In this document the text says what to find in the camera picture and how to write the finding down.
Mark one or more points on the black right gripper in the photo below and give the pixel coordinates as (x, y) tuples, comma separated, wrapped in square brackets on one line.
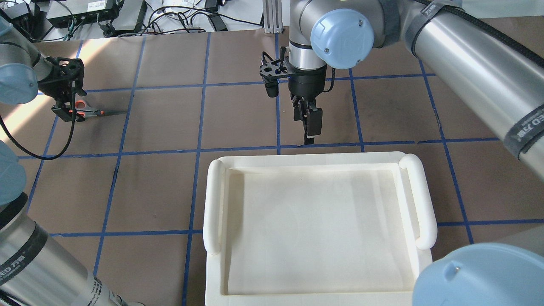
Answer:
[(307, 86)]

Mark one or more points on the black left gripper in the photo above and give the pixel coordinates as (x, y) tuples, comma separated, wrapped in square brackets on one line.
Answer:
[(65, 109)]

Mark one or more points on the orange grey handled scissors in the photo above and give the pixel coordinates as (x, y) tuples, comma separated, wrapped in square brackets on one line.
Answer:
[(84, 110)]

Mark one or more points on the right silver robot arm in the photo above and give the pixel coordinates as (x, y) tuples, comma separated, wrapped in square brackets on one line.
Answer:
[(497, 77)]

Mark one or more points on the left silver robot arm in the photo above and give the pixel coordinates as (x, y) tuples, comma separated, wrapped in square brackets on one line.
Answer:
[(35, 269)]

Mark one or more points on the black electronics box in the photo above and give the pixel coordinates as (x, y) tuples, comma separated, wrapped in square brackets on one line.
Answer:
[(115, 16)]

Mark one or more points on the black power adapter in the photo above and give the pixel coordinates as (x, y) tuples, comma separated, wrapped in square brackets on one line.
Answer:
[(217, 22)]

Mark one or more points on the white foam tray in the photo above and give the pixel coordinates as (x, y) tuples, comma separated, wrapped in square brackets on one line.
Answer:
[(340, 229)]

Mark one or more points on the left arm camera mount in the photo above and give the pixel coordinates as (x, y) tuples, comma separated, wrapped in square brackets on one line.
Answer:
[(66, 74)]

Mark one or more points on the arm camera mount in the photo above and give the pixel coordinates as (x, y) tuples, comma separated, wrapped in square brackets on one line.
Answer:
[(66, 74), (271, 72)]

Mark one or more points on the right arm camera mount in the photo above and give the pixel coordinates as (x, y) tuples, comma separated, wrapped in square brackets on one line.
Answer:
[(271, 72)]

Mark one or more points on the aluminium frame post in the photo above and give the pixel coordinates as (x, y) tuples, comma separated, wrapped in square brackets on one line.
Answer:
[(272, 17)]

